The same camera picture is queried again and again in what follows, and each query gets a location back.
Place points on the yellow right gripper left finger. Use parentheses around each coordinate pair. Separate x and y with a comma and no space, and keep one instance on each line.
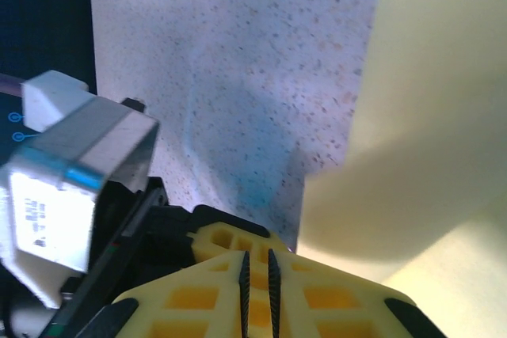
(190,306)

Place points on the yellow paper sheet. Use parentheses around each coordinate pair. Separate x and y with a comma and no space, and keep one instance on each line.
(416,116)

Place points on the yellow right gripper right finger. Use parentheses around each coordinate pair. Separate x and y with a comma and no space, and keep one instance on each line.
(336,306)

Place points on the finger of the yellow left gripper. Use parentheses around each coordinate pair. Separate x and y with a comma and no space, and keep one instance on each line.
(237,239)

